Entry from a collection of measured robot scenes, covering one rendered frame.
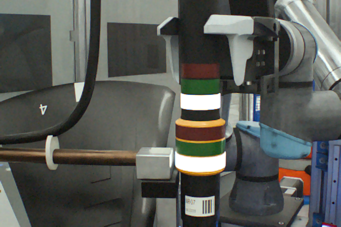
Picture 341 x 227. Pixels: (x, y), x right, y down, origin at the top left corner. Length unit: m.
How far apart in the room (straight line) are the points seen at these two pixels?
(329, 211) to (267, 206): 0.18
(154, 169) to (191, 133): 0.05
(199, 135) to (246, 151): 0.76
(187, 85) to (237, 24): 0.07
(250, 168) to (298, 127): 0.54
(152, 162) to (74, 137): 0.14
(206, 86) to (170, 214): 0.12
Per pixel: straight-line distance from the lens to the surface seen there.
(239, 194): 1.17
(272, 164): 1.15
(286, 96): 0.60
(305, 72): 0.61
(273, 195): 1.17
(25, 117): 0.53
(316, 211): 1.33
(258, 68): 0.44
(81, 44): 1.17
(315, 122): 0.62
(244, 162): 1.12
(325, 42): 0.77
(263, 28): 0.40
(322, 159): 1.27
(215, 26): 0.34
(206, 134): 0.36
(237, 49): 0.36
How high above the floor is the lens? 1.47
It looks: 7 degrees down
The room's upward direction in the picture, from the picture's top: 1 degrees counter-clockwise
